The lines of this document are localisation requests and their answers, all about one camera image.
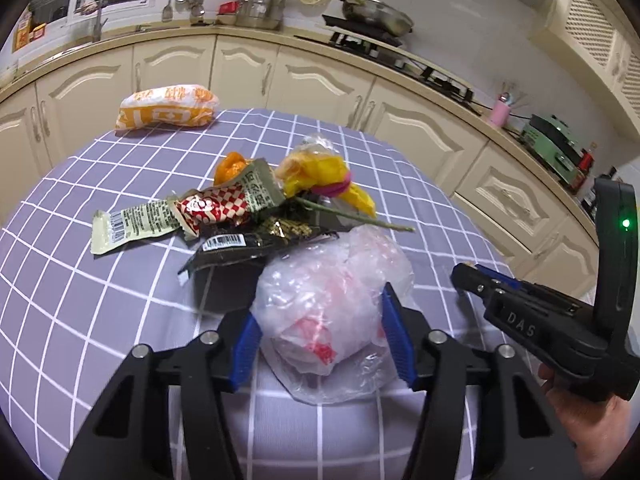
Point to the yellow plastic bag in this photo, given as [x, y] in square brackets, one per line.
[315, 166]

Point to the cream kitchen cabinets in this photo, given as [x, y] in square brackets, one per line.
[67, 101]

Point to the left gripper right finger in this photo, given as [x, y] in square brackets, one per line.
[518, 435]

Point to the black gas stove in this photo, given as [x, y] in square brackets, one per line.
[385, 49]

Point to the kitchen faucet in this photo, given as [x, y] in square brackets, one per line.
[93, 7]

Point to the white plastic bag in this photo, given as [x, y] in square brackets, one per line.
[319, 307]

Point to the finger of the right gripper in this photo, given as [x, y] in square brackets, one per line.
[481, 281]
[495, 278]

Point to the dark sauce bottles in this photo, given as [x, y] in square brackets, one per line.
[586, 193]

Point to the upper wall cabinets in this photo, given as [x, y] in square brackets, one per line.
[595, 43]

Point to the black snack wrapper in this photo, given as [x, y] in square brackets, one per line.
[248, 243]

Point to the orange white bread package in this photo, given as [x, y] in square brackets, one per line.
[182, 105]

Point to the person's right hand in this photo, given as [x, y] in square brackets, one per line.
[599, 430]

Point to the steel cooking pot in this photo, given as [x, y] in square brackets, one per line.
[260, 14]

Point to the frying pan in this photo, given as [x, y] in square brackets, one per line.
[378, 14]

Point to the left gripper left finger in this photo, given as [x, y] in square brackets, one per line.
[126, 434]

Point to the purple checkered tablecloth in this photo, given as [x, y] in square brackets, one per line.
[68, 319]

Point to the green countertop appliance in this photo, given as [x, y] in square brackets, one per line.
[549, 140]

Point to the green checkered snack wrapper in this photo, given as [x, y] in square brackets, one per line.
[253, 190]

